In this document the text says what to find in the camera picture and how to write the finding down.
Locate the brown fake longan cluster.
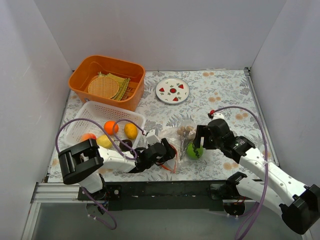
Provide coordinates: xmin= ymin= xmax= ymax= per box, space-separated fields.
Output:
xmin=177 ymin=125 xmax=196 ymax=159

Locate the clear zip top bag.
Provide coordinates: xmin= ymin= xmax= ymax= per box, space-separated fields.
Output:
xmin=159 ymin=119 xmax=197 ymax=174

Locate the green fake watermelon ball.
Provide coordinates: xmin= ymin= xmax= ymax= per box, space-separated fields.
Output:
xmin=186 ymin=142 xmax=204 ymax=160

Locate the yellow fake lemon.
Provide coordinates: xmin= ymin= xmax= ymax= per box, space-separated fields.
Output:
xmin=124 ymin=122 xmax=138 ymax=140

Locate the dark fake plum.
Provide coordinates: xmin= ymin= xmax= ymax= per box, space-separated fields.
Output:
xmin=119 ymin=139 xmax=133 ymax=152

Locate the yellow fake pear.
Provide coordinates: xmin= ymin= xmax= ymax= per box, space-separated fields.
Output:
xmin=96 ymin=135 xmax=113 ymax=149

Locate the orange fake tangerine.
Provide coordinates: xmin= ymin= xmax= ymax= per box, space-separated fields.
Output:
xmin=103 ymin=120 xmax=119 ymax=135

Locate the fake peach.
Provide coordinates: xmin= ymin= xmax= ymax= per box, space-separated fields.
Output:
xmin=81 ymin=133 xmax=97 ymax=142

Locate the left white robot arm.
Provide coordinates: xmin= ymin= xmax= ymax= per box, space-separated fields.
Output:
xmin=58 ymin=138 xmax=176 ymax=200

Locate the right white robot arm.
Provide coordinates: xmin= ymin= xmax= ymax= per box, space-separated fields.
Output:
xmin=193 ymin=118 xmax=320 ymax=235

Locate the white strawberry pattern plate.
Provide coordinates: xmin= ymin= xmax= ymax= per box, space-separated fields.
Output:
xmin=155 ymin=77 xmax=190 ymax=105

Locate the white perforated plastic basket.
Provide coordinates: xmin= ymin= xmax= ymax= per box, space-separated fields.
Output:
xmin=64 ymin=101 xmax=146 ymax=146

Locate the yellow green woven mat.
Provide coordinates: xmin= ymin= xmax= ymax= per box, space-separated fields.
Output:
xmin=98 ymin=72 xmax=131 ymax=101

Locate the orange plastic tub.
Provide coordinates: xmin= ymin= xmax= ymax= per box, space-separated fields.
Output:
xmin=68 ymin=55 xmax=146 ymax=111

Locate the round orange woven coaster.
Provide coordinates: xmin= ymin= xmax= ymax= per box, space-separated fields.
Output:
xmin=88 ymin=77 xmax=119 ymax=99

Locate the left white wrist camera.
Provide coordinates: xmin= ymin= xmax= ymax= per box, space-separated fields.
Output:
xmin=142 ymin=129 xmax=161 ymax=146

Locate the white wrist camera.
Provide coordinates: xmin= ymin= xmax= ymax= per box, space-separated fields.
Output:
xmin=142 ymin=129 xmax=161 ymax=146
xmin=207 ymin=110 xmax=225 ymax=121

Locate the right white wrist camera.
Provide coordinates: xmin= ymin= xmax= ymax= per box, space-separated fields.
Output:
xmin=207 ymin=110 xmax=225 ymax=121

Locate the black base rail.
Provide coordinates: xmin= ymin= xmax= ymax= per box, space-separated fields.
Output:
xmin=77 ymin=180 xmax=246 ymax=216

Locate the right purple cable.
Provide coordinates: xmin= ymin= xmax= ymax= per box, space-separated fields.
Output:
xmin=208 ymin=105 xmax=270 ymax=240

